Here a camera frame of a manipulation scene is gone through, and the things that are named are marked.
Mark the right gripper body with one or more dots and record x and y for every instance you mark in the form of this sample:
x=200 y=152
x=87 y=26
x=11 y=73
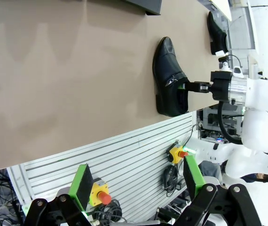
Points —
x=221 y=84

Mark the aluminium electronics rack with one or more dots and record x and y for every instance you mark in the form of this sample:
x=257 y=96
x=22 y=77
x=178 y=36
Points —
x=211 y=120

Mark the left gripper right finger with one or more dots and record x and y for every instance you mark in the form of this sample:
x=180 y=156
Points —
x=195 y=179

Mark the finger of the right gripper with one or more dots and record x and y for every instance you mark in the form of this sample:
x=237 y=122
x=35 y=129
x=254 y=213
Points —
x=197 y=86

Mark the slotted aluminium base plate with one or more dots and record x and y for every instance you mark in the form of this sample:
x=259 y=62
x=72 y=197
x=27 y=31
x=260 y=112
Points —
x=124 y=153

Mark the black metal shoe stand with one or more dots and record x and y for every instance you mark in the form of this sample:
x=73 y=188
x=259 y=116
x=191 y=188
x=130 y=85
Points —
x=148 y=5

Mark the black heeled zipper shoe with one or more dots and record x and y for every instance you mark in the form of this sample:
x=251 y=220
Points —
x=167 y=63

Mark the yellow emergency stop button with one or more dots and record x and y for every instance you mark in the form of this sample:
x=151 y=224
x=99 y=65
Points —
x=97 y=189
x=175 y=154

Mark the white table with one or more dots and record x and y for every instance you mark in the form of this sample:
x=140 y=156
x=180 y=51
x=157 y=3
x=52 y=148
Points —
x=223 y=9

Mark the black heeled dress shoe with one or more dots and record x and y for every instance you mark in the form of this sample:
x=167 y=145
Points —
x=216 y=33

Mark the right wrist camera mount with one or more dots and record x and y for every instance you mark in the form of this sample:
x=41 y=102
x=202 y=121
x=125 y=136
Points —
x=224 y=64

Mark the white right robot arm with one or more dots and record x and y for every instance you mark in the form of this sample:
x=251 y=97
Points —
x=256 y=122

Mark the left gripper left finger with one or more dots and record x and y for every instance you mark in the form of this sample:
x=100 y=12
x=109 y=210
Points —
x=77 y=186

